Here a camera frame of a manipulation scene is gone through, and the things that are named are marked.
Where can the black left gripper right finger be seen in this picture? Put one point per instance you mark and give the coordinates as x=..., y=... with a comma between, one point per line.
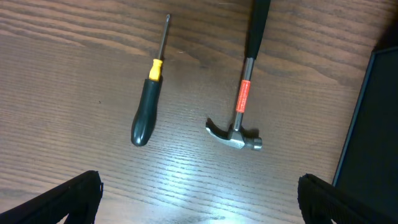
x=321, y=203

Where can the dark green open box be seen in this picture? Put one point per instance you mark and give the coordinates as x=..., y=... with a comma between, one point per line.
x=367, y=170

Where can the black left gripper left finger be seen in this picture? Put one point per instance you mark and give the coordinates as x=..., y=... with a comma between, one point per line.
x=76, y=201

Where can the small claw hammer black handle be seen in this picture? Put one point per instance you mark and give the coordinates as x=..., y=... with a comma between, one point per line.
x=235, y=136

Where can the black yellow screwdriver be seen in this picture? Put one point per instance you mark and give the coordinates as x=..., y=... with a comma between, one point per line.
x=144, y=121

